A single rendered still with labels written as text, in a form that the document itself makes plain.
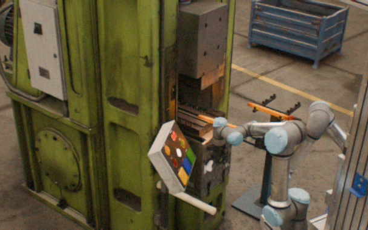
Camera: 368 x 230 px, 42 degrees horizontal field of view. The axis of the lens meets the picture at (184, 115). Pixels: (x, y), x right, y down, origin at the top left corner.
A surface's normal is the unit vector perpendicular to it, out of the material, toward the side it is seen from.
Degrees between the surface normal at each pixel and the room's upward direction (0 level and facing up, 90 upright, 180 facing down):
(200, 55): 90
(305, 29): 89
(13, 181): 0
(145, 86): 89
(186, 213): 89
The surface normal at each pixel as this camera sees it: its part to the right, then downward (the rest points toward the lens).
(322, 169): 0.02, -0.88
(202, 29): 0.80, 0.31
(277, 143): -0.82, 0.14
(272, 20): -0.65, 0.34
